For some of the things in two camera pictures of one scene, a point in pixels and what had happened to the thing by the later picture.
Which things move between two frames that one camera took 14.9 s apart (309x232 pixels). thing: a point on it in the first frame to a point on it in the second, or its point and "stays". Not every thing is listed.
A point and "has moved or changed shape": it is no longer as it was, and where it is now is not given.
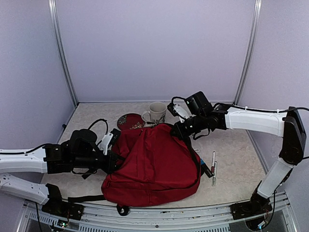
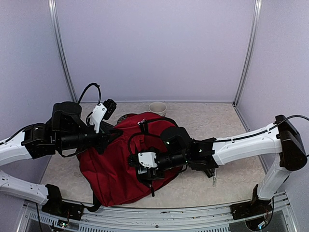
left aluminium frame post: (52, 4) stays
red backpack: (155, 166) has moved or changed shape
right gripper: (181, 134) to (153, 175)
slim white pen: (215, 172) stays
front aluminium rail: (193, 216) stays
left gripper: (111, 166) to (105, 138)
